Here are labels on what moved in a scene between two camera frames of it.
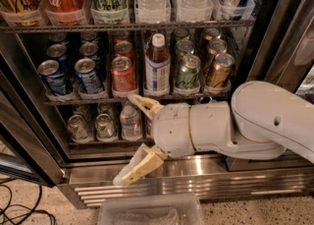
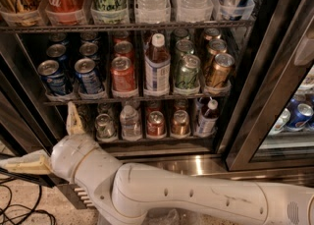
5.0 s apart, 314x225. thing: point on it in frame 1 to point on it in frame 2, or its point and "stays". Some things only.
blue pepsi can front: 87,79 stays
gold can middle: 217,46 stays
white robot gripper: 171,128 to 66,154
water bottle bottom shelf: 130,123 stays
